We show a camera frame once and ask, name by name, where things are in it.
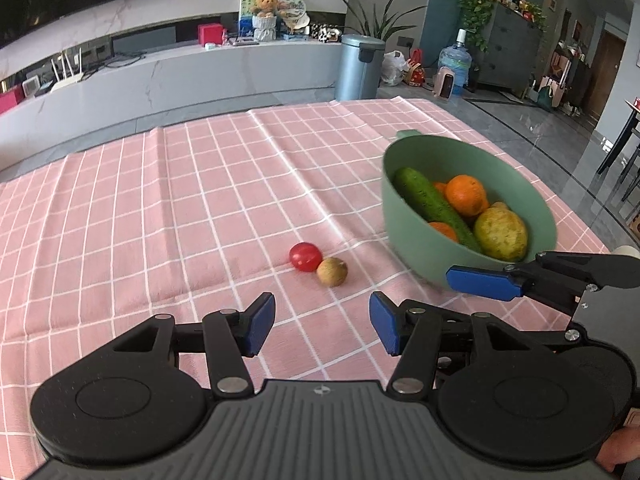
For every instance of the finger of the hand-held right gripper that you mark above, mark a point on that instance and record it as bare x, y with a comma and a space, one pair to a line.
482, 283

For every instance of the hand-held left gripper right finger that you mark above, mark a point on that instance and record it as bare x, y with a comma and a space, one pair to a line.
385, 325

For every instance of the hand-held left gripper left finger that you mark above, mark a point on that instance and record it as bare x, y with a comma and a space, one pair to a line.
260, 323

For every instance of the yellow-green pear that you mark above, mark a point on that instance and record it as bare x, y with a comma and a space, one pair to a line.
501, 233

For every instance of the orange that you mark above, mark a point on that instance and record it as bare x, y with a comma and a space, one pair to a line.
445, 230
466, 194

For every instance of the green colander bowl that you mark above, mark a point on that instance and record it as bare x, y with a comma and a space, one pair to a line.
415, 245

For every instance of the red tomato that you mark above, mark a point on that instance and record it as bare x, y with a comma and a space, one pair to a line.
305, 256

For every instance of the green cucumber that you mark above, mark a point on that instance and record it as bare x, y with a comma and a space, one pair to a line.
435, 206

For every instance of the person's right hand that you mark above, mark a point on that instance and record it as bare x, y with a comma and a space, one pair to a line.
622, 452

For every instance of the pink checked tablecloth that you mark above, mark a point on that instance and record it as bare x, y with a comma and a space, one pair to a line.
150, 210

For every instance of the pink small heater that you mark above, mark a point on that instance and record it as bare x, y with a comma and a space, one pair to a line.
444, 85

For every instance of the shopping bags on floor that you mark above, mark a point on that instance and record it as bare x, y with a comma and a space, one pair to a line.
550, 91

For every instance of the blue water jug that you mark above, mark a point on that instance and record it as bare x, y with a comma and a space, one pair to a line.
455, 66

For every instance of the red gift bag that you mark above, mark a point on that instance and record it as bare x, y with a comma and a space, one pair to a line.
415, 71

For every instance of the white plastic bag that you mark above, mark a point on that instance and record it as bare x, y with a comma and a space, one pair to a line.
394, 68

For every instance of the dark grey cabinet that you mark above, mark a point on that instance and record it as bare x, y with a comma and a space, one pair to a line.
512, 47

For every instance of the grey-blue pedal trash bin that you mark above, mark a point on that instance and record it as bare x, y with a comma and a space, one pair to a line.
360, 67

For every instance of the white marble media console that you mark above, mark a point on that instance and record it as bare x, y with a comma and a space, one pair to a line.
200, 80

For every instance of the long-leaf potted plant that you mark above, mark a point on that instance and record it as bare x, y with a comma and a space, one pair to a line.
372, 15

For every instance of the red box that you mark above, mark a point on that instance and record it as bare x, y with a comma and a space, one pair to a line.
210, 34

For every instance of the teddy bear in white basket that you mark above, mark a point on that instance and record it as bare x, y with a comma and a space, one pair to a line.
264, 15

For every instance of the round paper fan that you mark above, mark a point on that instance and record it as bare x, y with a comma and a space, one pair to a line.
296, 12

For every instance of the white router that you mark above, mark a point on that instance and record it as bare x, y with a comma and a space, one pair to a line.
67, 72

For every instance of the small white clock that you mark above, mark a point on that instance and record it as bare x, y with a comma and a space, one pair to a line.
32, 85

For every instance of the pink flat box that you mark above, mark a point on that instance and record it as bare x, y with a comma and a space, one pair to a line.
10, 101

